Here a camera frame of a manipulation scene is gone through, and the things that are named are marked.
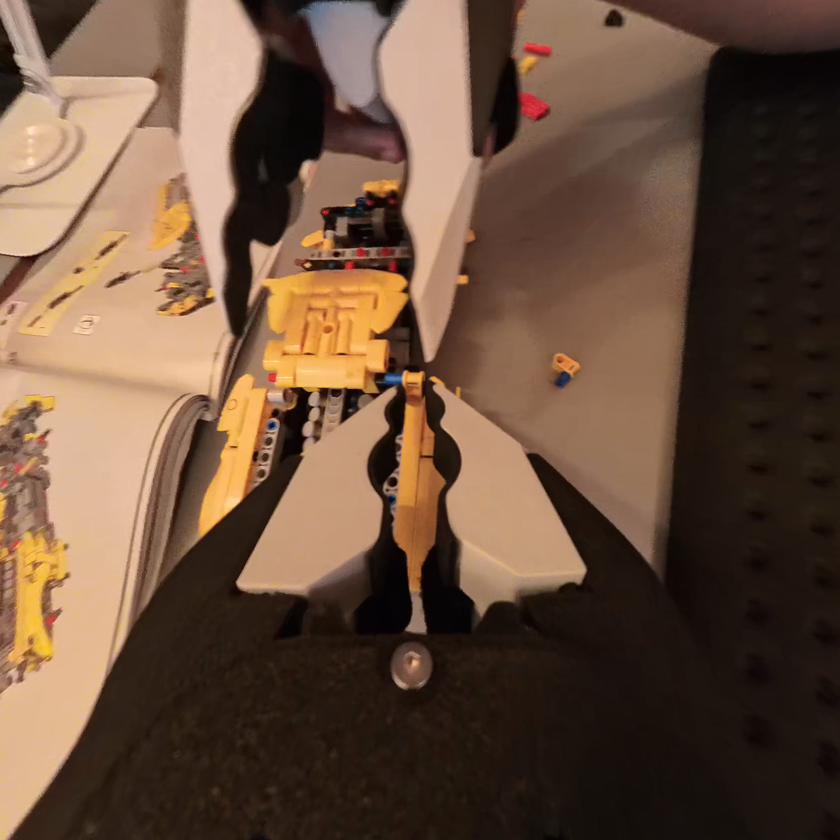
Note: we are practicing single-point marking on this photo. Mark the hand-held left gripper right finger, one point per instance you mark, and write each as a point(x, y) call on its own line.
point(512, 518)

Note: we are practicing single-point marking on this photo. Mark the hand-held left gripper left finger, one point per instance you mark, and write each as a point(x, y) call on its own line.
point(315, 518)

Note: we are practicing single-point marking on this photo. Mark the black dimpled chair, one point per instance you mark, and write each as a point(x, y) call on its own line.
point(754, 394)

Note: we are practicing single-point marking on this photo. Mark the open instruction booklet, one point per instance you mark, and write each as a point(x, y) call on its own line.
point(98, 426)

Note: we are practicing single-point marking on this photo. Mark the yellow toy brick connector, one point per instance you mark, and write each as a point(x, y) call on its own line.
point(413, 379)
point(565, 362)

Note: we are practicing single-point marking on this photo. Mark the scattered small toy brick pieces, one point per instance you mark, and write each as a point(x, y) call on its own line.
point(533, 105)

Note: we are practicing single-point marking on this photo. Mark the person's right forearm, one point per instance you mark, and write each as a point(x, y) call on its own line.
point(754, 19)

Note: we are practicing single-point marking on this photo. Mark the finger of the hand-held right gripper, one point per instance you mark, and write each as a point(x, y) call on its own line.
point(433, 164)
point(203, 131)

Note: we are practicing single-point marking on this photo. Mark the person's right hand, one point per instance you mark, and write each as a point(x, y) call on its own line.
point(367, 139)

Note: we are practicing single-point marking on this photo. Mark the yellow toy brick car model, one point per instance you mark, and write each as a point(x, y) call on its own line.
point(328, 321)

